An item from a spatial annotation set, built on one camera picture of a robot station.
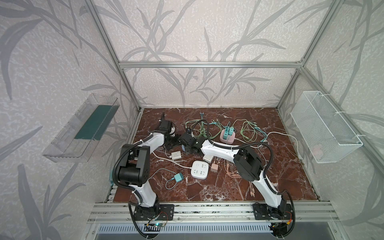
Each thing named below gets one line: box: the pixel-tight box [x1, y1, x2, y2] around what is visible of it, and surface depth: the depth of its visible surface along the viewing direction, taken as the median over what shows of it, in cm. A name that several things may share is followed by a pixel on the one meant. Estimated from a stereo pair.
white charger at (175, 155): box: [169, 151, 182, 160], surface depth 94 cm
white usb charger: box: [202, 155, 214, 164], surface depth 91 cm
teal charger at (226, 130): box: [224, 126, 230, 136], surface depth 98 cm
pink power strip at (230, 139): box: [219, 129, 236, 145], surface depth 101 cm
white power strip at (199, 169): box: [191, 160, 209, 180], surface depth 88 cm
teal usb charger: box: [174, 172, 184, 183], surface depth 85 cm
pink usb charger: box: [210, 163, 219, 173], surface depth 88 cm
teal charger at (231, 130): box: [228, 126, 234, 136], surface depth 101 cm
